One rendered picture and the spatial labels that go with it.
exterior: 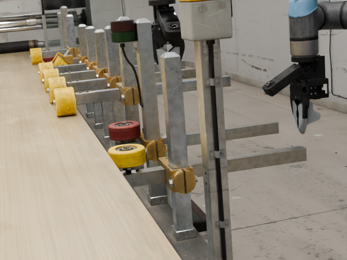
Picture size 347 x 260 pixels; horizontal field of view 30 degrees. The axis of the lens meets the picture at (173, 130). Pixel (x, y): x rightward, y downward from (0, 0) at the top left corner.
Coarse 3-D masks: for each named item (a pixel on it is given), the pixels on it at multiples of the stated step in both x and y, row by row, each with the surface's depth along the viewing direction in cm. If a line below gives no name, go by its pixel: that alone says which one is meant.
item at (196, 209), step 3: (192, 201) 164; (192, 204) 162; (195, 204) 162; (192, 207) 160; (195, 207) 160; (198, 207) 160; (195, 210) 158; (198, 210) 157; (201, 210) 157; (198, 213) 156; (201, 213) 156; (201, 216) 154; (204, 216) 153; (204, 219) 151
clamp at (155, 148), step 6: (138, 138) 167; (144, 138) 163; (162, 138) 161; (144, 144) 161; (150, 144) 158; (156, 144) 159; (162, 144) 159; (150, 150) 158; (156, 150) 160; (162, 150) 159; (150, 156) 159; (156, 156) 159; (162, 156) 160
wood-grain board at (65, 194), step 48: (0, 96) 230; (48, 96) 221; (0, 144) 155; (48, 144) 151; (96, 144) 148; (0, 192) 117; (48, 192) 115; (96, 192) 113; (0, 240) 94; (48, 240) 93; (96, 240) 91; (144, 240) 90
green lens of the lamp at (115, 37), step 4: (120, 32) 153; (124, 32) 153; (128, 32) 153; (132, 32) 154; (112, 36) 155; (116, 36) 153; (120, 36) 153; (124, 36) 153; (128, 36) 153; (132, 36) 154; (112, 40) 155; (116, 40) 154; (120, 40) 153; (124, 40) 153; (128, 40) 153; (132, 40) 154
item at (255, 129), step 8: (232, 128) 171; (240, 128) 171; (248, 128) 172; (256, 128) 172; (264, 128) 173; (272, 128) 173; (192, 136) 168; (232, 136) 171; (240, 136) 172; (248, 136) 172; (120, 144) 163; (192, 144) 168
